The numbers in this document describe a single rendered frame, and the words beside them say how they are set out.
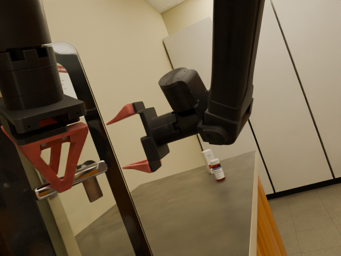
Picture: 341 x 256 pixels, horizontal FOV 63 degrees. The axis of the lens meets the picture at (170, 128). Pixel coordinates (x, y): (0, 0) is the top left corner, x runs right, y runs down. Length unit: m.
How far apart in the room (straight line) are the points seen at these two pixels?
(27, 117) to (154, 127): 0.30
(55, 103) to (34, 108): 0.02
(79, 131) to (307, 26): 3.12
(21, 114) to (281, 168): 3.17
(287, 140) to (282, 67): 0.78
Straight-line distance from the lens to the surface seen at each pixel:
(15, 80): 0.30
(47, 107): 0.29
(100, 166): 0.37
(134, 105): 0.56
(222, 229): 0.72
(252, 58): 0.39
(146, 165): 0.54
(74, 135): 0.30
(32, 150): 0.29
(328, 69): 3.30
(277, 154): 3.31
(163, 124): 0.52
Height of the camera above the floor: 1.22
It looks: 1 degrees down
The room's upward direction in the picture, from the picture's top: 20 degrees counter-clockwise
